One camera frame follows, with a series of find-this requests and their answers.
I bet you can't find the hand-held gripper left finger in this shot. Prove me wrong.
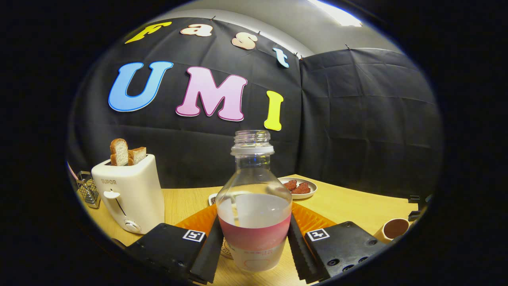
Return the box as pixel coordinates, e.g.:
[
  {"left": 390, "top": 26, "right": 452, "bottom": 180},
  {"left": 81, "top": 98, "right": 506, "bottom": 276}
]
[{"left": 125, "top": 204, "right": 225, "bottom": 285}]

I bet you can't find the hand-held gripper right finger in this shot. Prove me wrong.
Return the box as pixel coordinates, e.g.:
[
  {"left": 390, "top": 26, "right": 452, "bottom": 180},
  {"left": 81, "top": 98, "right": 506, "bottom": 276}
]
[{"left": 287, "top": 202, "right": 388, "bottom": 284}]

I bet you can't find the cream cup with wooden handle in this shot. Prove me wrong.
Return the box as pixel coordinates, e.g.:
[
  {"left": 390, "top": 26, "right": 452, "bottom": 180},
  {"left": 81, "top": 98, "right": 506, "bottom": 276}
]
[{"left": 373, "top": 218, "right": 410, "bottom": 243}]

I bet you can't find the round wooden coaster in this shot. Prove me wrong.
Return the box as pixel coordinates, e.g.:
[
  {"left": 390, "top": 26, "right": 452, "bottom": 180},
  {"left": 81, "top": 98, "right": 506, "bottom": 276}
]
[{"left": 221, "top": 238, "right": 235, "bottom": 260}]

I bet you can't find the clear juice bottle pink label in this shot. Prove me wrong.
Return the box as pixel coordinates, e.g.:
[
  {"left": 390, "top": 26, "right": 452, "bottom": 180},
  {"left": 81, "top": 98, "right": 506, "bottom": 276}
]
[{"left": 216, "top": 129, "right": 293, "bottom": 273}]

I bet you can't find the wooden table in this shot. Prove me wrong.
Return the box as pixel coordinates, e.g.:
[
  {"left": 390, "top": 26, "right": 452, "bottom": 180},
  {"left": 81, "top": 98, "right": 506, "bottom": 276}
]
[{"left": 81, "top": 174, "right": 421, "bottom": 286}]

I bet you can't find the white toaster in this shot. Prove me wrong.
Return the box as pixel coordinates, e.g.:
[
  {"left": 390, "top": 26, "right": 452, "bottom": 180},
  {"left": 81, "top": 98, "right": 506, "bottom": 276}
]
[{"left": 91, "top": 154, "right": 165, "bottom": 235}]

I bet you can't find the white oval plate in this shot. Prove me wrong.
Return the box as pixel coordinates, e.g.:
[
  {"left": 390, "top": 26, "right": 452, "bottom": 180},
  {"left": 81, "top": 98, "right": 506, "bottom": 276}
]
[{"left": 278, "top": 177, "right": 318, "bottom": 200}]

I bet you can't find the clear drinking glass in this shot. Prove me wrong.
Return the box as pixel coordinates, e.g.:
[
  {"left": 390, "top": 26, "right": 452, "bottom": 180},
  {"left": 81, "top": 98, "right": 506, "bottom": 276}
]
[{"left": 75, "top": 171, "right": 101, "bottom": 209}]

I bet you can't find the toast slice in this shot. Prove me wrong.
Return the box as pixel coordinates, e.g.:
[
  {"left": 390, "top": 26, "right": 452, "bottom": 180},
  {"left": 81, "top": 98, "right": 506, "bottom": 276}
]
[
  {"left": 110, "top": 138, "right": 129, "bottom": 166},
  {"left": 128, "top": 147, "right": 147, "bottom": 166}
]

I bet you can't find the black backdrop cloth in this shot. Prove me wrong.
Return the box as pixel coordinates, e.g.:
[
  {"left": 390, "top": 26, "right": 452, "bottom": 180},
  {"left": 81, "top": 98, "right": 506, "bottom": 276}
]
[{"left": 67, "top": 17, "right": 443, "bottom": 199}]

